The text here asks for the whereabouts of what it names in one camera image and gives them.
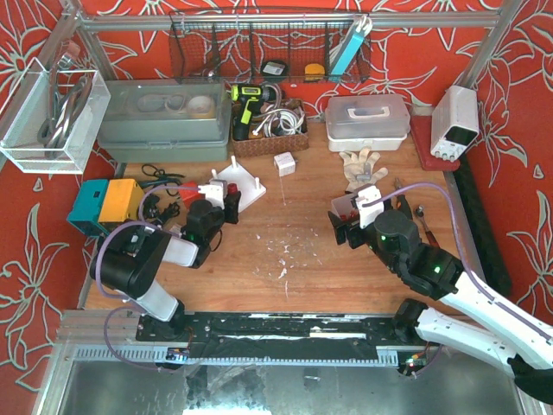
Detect white coiled cable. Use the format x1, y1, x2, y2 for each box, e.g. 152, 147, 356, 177
263, 110, 306, 137

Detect white bench power supply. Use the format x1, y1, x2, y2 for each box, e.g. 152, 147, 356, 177
429, 86, 480, 163

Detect teal white book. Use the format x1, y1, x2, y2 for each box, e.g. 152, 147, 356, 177
328, 15, 373, 82

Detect white cube power adapter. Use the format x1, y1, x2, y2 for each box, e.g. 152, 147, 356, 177
273, 152, 296, 177

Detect white work gloves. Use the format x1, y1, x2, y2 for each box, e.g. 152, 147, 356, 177
339, 147, 389, 193

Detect woven wicker basket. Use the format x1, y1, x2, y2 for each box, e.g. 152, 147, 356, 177
229, 120, 309, 157

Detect white plastic storage box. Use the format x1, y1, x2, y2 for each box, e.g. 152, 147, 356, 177
325, 94, 410, 152

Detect clear tray of red parts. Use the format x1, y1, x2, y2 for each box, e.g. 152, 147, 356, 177
330, 194, 359, 220

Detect red spring part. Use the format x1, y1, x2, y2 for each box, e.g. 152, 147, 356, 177
227, 183, 238, 195

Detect grey metal block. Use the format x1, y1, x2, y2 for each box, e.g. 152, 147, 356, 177
355, 174, 372, 182

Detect clear acrylic wall bin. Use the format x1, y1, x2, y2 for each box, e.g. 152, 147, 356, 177
1, 59, 111, 175

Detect red cube power socket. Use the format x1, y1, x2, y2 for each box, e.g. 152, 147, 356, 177
178, 182, 203, 209

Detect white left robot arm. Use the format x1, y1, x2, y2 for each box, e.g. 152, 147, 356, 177
90, 184, 241, 333

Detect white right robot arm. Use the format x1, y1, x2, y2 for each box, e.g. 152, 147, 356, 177
328, 209, 552, 404

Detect green black cordless drill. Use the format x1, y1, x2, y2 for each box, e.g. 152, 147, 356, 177
230, 83, 280, 141

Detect yellow teal soldering station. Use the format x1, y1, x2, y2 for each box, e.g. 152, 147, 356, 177
67, 178, 144, 237

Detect red mat under supply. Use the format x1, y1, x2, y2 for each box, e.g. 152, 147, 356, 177
410, 115, 461, 172

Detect black power cable bundle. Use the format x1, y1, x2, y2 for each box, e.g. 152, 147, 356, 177
97, 163, 187, 256

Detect black wire wall basket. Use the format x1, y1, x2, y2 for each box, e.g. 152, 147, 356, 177
168, 7, 371, 83

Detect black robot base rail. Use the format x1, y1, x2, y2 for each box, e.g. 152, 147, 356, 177
136, 312, 426, 363

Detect white peg base plate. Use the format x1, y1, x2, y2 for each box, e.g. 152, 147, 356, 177
212, 156, 266, 214

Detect yellow tape measure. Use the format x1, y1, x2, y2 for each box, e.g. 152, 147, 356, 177
304, 63, 326, 83

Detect grey plastic toolbox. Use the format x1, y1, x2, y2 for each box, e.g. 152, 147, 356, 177
98, 80, 232, 163

